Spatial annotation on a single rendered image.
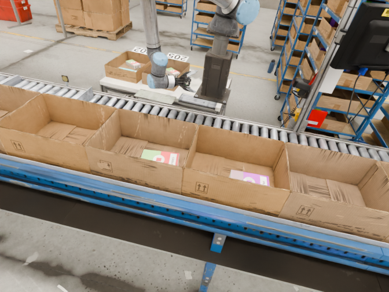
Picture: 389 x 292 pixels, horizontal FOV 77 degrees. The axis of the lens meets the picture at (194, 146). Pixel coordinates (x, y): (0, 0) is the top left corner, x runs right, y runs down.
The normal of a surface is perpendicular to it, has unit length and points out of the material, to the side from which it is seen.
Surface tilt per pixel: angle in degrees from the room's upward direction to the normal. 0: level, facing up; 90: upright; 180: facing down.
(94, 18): 91
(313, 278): 0
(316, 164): 89
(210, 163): 1
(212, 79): 90
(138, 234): 0
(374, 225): 90
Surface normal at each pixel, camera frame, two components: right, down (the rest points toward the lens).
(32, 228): 0.10, -0.76
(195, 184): -0.22, 0.62
